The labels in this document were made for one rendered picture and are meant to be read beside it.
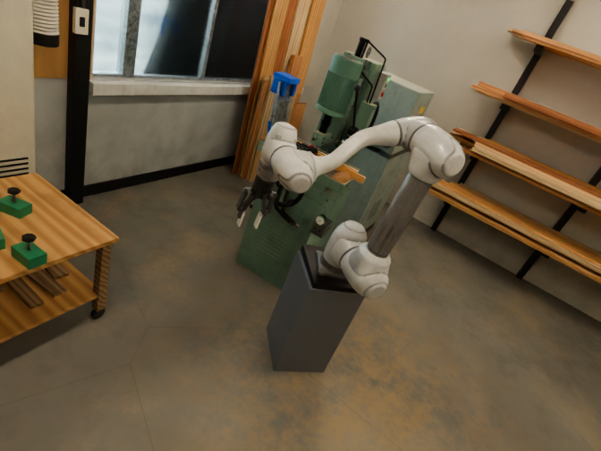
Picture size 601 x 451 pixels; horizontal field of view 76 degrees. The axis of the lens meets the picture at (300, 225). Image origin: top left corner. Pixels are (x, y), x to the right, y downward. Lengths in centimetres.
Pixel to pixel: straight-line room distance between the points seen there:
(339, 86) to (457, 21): 246
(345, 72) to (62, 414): 206
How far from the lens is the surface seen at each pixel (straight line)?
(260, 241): 260
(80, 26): 264
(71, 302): 214
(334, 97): 225
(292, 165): 120
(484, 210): 406
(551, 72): 440
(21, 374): 212
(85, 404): 201
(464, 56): 447
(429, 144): 145
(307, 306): 189
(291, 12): 398
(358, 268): 167
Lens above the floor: 169
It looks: 29 degrees down
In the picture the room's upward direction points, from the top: 21 degrees clockwise
